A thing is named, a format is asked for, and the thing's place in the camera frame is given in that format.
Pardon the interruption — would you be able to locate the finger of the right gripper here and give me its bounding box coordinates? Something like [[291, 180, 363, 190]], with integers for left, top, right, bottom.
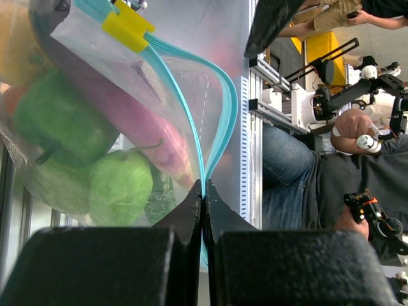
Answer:
[[244, 0, 304, 58]]

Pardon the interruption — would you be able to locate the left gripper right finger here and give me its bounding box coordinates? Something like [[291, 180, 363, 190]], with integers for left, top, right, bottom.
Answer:
[[203, 181, 397, 305]]

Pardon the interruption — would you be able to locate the yellow round fruit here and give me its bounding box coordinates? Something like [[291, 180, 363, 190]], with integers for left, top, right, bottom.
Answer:
[[1, 1, 52, 87]]

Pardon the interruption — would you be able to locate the clear zip top bag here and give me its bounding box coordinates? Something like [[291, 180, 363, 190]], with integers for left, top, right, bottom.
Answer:
[[0, 0, 252, 272]]

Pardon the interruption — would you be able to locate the light green custard apple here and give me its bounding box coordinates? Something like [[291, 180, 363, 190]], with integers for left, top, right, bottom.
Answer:
[[89, 150, 153, 226]]

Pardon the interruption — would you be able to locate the purple eggplant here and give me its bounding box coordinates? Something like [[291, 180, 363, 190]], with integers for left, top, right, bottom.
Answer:
[[29, 1, 195, 189]]

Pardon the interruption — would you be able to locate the light green bitter gourd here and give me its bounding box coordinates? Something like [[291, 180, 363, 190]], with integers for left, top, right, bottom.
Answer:
[[20, 157, 92, 215]]

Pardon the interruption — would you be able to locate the seated person in jeans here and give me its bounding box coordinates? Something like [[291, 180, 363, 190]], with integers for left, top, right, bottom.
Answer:
[[262, 124, 407, 230]]

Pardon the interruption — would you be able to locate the operator bare hand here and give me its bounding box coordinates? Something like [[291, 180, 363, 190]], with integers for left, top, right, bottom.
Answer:
[[330, 109, 374, 154]]

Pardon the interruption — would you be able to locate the green bell pepper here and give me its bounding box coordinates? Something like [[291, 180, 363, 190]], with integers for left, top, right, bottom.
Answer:
[[13, 69, 119, 167]]

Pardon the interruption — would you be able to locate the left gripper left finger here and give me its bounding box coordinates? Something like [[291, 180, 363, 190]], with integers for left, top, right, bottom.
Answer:
[[1, 182, 201, 305]]

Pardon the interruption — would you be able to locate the white slotted cable duct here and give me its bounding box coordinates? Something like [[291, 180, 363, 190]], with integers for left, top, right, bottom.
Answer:
[[239, 76, 250, 221]]

